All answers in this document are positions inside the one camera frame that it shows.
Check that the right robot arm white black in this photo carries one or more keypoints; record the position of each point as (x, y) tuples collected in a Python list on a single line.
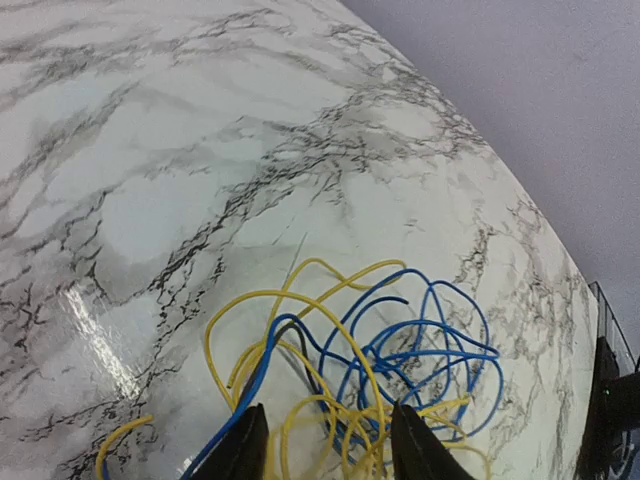
[(610, 443)]

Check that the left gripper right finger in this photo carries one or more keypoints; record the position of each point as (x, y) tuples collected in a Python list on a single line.
[(417, 454)]

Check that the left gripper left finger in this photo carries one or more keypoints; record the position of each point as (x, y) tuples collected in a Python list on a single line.
[(241, 454)]

